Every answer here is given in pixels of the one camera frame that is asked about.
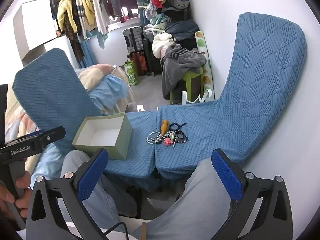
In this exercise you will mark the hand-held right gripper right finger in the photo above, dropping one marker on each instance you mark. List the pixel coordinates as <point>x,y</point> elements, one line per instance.
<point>227,175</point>

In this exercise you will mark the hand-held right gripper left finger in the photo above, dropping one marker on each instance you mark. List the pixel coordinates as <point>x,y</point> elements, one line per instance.
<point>92,175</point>

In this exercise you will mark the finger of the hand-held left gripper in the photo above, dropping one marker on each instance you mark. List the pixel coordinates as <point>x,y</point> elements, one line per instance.
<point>53,133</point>

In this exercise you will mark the green cardboard box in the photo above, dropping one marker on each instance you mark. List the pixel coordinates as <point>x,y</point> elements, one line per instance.
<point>110,147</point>
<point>132,73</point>

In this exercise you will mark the orange gourd ornament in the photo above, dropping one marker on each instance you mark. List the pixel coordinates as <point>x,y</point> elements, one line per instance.
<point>163,128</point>

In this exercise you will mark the person's left hand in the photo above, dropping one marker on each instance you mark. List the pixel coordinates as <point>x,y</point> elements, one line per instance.
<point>23,187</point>

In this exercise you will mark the person's left leg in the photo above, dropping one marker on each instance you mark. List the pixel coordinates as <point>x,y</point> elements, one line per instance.
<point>100,205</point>

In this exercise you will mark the person's leg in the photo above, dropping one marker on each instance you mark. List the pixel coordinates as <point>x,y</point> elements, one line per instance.
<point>100,205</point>
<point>190,205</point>

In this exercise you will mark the blue textured bed cover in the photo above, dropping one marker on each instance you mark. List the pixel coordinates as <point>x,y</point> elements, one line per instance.
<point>212,130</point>

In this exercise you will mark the person's right leg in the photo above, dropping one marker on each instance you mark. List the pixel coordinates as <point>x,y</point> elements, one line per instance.
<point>190,205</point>

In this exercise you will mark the pink flower ornament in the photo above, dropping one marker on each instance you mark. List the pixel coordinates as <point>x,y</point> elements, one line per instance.
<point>168,142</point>

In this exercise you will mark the green flower pendant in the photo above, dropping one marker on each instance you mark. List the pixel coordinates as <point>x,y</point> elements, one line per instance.
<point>170,136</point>

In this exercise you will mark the light blue blanket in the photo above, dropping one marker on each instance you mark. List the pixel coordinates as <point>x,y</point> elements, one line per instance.
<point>110,90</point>

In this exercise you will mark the wooden stick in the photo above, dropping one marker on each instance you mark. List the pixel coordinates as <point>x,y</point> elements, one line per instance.
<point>143,231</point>

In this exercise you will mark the blue curtain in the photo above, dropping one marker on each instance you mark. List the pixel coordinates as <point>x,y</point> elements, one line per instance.
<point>88,55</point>

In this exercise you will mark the green plastic stool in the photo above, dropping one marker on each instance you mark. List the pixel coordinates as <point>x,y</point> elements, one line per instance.
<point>193,80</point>

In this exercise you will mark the red suitcase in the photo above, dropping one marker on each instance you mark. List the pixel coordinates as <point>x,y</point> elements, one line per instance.
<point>138,63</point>

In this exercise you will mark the white cabinet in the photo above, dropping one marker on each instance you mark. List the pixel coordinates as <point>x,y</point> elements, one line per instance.
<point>35,22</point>

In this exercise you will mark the black suitcase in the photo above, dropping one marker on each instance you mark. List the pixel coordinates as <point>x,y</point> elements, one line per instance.
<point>152,65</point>

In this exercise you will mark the grey hard case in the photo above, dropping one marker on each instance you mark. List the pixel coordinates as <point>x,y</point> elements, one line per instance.
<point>132,38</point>

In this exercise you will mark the grey fleece blanket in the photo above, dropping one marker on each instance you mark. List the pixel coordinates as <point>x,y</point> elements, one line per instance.
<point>180,60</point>

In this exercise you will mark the row of hanging clothes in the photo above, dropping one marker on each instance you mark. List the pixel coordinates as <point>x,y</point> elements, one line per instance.
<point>87,10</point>

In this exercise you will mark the cream fleece garment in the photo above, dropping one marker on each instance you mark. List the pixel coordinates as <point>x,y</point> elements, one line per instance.
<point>161,43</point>

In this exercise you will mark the pile of clothes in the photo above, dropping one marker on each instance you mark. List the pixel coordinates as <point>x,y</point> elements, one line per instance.
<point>172,17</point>

